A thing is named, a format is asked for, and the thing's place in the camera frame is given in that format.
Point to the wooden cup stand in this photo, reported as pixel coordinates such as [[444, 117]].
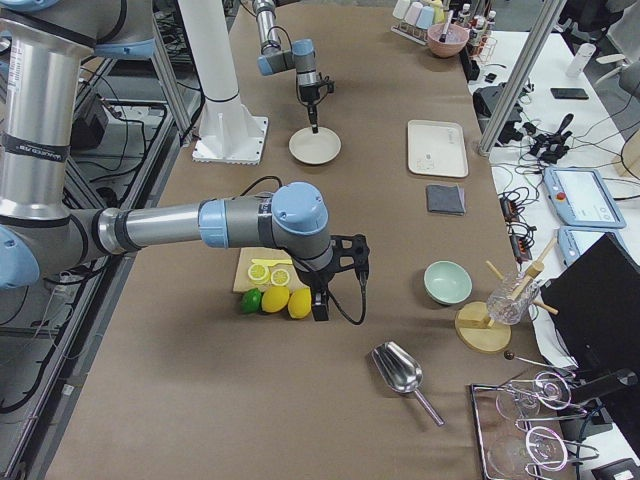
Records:
[[473, 324]]

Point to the yellow plastic knife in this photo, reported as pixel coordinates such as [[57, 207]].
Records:
[[271, 262]]

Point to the lemon slice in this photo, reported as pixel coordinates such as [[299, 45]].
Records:
[[280, 277], [258, 274]]

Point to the lower lemon slice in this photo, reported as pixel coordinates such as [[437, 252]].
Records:
[[280, 277]]

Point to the upper lemon slice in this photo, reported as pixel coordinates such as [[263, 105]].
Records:
[[258, 274]]

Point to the metal scoop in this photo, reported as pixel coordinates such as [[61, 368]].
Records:
[[403, 374]]

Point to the teach pendant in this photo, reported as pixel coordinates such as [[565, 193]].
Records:
[[581, 198], [574, 241]]

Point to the far teach pendant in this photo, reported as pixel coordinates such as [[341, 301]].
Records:
[[581, 198]]

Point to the glass cup on stand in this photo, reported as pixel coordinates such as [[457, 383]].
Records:
[[508, 308]]

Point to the pink bowl with ice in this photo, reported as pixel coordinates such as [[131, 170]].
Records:
[[456, 39]]

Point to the black monitor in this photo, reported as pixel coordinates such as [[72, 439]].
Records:
[[597, 298]]

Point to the near teach pendant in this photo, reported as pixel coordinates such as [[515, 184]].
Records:
[[574, 241]]

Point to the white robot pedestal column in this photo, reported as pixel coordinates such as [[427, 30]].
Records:
[[227, 132]]

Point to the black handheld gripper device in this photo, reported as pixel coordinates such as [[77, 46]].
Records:
[[549, 147]]

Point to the wooden cutting board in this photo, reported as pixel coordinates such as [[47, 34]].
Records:
[[242, 283]]

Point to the aluminium frame post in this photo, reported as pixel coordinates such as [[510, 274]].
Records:
[[527, 58]]

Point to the wire glass rack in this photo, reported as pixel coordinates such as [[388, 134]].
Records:
[[517, 427]]

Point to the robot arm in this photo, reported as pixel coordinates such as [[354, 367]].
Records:
[[278, 53], [59, 212]]

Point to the mint green bowl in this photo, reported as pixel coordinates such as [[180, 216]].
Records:
[[447, 283]]

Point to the grey folded cloth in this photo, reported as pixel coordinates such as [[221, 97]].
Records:
[[445, 199]]

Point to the white rabbit tray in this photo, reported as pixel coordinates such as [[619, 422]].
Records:
[[436, 148]]

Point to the black smartphone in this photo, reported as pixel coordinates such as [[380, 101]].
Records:
[[569, 94]]

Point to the metal muddler in bowl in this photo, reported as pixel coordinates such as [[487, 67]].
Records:
[[446, 26]]

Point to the yellow lemon near scoop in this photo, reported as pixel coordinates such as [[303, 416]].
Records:
[[299, 305]]

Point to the cream round plate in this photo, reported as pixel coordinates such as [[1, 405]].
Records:
[[313, 148]]

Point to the pastel cup rack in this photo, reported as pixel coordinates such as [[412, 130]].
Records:
[[414, 18]]

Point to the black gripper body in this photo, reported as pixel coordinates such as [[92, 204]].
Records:
[[313, 278], [308, 94]]

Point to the green lime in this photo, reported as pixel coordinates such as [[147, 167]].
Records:
[[251, 301]]

